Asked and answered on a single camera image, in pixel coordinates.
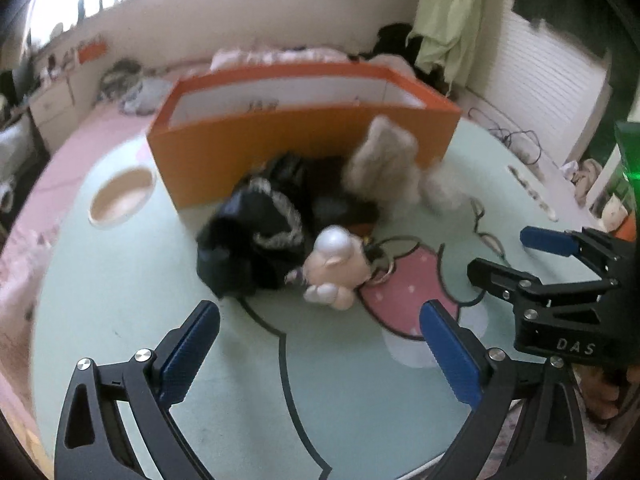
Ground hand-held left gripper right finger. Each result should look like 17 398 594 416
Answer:
419 300 587 480

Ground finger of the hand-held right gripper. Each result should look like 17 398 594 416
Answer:
520 226 623 286
467 257 618 311

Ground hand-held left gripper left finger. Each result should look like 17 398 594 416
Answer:
54 300 221 480

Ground large orange cardboard box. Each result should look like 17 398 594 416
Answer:
146 62 462 210

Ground green cartoon print desktop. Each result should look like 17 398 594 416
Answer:
30 115 601 480

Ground beige crumpled cloth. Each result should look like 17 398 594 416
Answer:
562 159 603 206

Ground white mug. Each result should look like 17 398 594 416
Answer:
600 195 628 231

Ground orange bottle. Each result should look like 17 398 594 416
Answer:
615 210 638 241

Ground black lace-trimmed cloth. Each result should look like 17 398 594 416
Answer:
196 152 321 298

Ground white slatted panel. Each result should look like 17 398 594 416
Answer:
470 10 613 161

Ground grey fuzzy plush item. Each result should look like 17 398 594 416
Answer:
342 115 473 216

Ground dark grey pouch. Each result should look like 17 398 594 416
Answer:
312 155 381 233

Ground pink bedsheet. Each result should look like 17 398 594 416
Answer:
0 105 166 271

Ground light green hanging garment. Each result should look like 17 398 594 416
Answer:
407 0 488 91

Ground black clothing heap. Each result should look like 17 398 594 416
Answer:
372 22 451 91

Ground grey clothes pile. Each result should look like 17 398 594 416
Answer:
100 60 166 113

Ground white drawer cabinet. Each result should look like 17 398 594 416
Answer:
27 70 96 151

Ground pink floral blanket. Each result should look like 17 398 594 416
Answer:
210 47 401 73

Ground small orange windowsill box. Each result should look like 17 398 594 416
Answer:
77 37 107 63

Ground thin-frame eyeglasses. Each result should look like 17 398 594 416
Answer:
467 197 508 263

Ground black charger cable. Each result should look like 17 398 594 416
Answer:
467 107 543 166

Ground pale pink toy keychain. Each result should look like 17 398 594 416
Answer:
285 225 398 311

